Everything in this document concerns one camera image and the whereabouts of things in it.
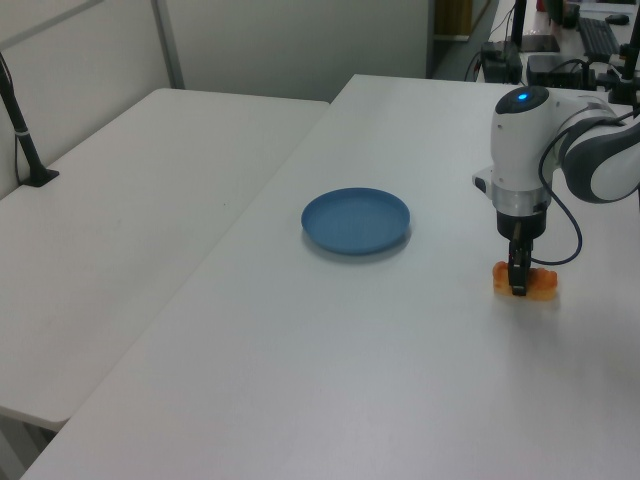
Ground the black clamp camera mount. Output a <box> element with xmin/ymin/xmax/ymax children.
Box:
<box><xmin>594</xmin><ymin>0</ymin><xmax>640</xmax><ymax>107</ymax></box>

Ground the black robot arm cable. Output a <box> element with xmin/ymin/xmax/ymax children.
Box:
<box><xmin>530</xmin><ymin>111</ymin><xmax>640</xmax><ymax>266</ymax></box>

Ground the black monitor stand pole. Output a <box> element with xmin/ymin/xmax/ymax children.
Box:
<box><xmin>509</xmin><ymin>0</ymin><xmax>529</xmax><ymax>51</ymax></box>

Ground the grey partition frame post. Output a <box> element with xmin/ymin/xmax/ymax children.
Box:
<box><xmin>151</xmin><ymin>0</ymin><xmax>186</xmax><ymax>92</ymax></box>

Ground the brown cardboard box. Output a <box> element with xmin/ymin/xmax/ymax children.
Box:
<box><xmin>433</xmin><ymin>0</ymin><xmax>474</xmax><ymax>38</ymax></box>

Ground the black computer keyboard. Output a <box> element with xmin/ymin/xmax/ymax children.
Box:
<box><xmin>576</xmin><ymin>17</ymin><xmax>621</xmax><ymax>57</ymax></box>

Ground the white side table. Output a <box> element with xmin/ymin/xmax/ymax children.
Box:
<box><xmin>0</xmin><ymin>87</ymin><xmax>331</xmax><ymax>431</ymax></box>

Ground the orange toy bread loaf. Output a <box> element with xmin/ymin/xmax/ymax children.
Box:
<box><xmin>490</xmin><ymin>260</ymin><xmax>560</xmax><ymax>302</ymax></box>

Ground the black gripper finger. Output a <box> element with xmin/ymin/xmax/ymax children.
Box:
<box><xmin>507</xmin><ymin>252</ymin><xmax>530</xmax><ymax>298</ymax></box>

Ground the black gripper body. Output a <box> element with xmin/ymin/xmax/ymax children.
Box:
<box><xmin>495</xmin><ymin>206</ymin><xmax>548</xmax><ymax>257</ymax></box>

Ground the black pole with base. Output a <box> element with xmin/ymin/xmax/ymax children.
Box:
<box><xmin>0</xmin><ymin>49</ymin><xmax>60</xmax><ymax>188</ymax></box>

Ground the black electronics box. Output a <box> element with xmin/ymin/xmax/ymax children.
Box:
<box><xmin>526</xmin><ymin>53</ymin><xmax>597</xmax><ymax>91</ymax></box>
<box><xmin>480</xmin><ymin>41</ymin><xmax>524</xmax><ymax>84</ymax></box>

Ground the blue round plate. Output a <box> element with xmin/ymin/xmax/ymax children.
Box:
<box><xmin>300</xmin><ymin>187</ymin><xmax>413</xmax><ymax>257</ymax></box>

